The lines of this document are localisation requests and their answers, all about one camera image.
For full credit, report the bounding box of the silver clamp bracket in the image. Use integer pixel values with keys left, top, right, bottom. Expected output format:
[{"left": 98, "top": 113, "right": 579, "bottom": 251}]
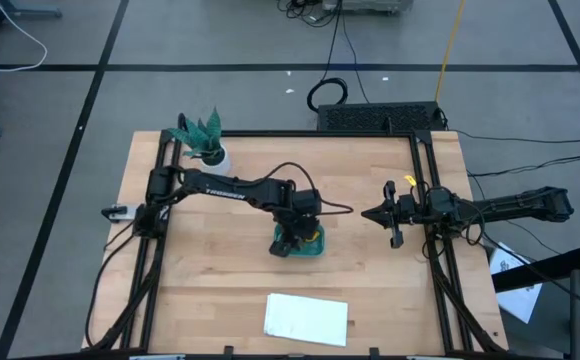
[{"left": 101, "top": 203, "right": 139, "bottom": 223}]

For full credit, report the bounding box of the yellow hanging cable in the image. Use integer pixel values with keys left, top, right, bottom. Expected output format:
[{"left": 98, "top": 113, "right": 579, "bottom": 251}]
[{"left": 433, "top": 0, "right": 468, "bottom": 104}]

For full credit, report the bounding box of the black aluminium table frame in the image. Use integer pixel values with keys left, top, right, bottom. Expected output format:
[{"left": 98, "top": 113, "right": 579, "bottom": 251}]
[{"left": 82, "top": 128, "right": 510, "bottom": 357}]

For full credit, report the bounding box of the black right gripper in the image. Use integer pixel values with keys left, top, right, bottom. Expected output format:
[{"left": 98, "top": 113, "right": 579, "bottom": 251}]
[{"left": 361, "top": 180, "right": 419, "bottom": 250}]

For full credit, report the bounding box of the white folded cloth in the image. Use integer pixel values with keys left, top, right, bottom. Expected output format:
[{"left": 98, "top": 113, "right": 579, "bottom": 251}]
[{"left": 262, "top": 292, "right": 350, "bottom": 349}]

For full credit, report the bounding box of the green plastic container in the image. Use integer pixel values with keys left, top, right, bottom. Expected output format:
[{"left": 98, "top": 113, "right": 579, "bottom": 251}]
[{"left": 273, "top": 222, "right": 328, "bottom": 259}]

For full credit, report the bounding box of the black computer case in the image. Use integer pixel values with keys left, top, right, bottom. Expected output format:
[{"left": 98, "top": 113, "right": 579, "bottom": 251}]
[{"left": 316, "top": 101, "right": 447, "bottom": 134}]

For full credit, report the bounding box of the white paper sheet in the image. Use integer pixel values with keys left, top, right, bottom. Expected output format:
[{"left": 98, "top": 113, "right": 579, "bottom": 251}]
[{"left": 488, "top": 241, "right": 545, "bottom": 325}]

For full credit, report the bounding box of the snake plant in white pot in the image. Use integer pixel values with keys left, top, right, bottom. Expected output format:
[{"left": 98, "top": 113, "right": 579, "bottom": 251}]
[{"left": 164, "top": 106, "right": 232, "bottom": 176}]

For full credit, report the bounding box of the grey equipment box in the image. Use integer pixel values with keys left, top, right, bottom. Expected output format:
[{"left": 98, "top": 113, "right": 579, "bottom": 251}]
[{"left": 322, "top": 0, "right": 414, "bottom": 14}]

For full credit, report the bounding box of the black coiled cable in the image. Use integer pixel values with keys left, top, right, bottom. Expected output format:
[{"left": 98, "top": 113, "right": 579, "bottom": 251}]
[{"left": 305, "top": 0, "right": 350, "bottom": 114}]

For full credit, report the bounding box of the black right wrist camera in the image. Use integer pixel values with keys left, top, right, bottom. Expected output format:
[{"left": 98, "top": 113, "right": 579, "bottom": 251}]
[{"left": 397, "top": 194, "right": 417, "bottom": 217}]

